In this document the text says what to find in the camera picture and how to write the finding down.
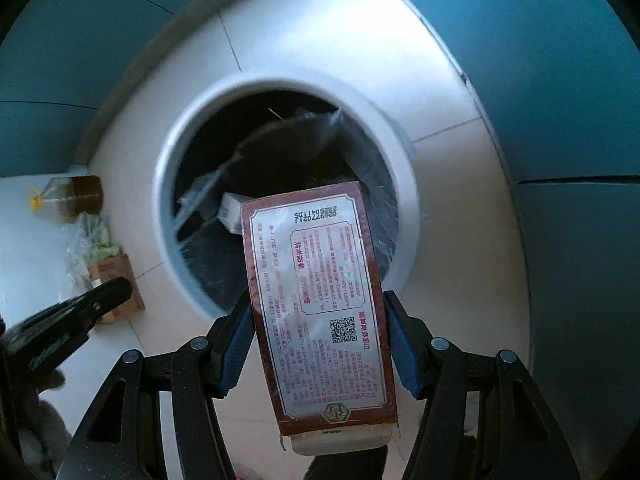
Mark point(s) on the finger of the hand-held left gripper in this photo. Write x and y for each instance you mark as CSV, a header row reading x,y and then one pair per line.
x,y
102,300

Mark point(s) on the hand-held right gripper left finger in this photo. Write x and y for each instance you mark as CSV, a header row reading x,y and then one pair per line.
x,y
239,347

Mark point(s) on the brown printed carton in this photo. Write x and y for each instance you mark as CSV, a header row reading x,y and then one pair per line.
x,y
315,310

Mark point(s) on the white round trash bin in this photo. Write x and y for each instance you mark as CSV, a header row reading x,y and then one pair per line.
x,y
175,175

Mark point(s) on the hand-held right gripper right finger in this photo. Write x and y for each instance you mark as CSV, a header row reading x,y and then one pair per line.
x,y
401,352

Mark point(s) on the small white box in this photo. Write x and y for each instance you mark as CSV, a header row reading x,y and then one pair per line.
x,y
231,211

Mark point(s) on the brown cardboard box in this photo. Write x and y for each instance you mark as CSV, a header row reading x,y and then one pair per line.
x,y
120,280

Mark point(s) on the teal cabinet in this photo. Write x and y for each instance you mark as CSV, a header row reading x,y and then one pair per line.
x,y
565,160
75,60

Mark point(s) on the cooking oil bottle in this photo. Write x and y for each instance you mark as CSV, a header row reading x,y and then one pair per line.
x,y
75,195

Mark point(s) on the clear plastic bin liner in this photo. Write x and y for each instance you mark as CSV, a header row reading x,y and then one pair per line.
x,y
360,160

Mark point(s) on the clear bag of vegetables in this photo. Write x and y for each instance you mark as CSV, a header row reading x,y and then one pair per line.
x,y
95,240

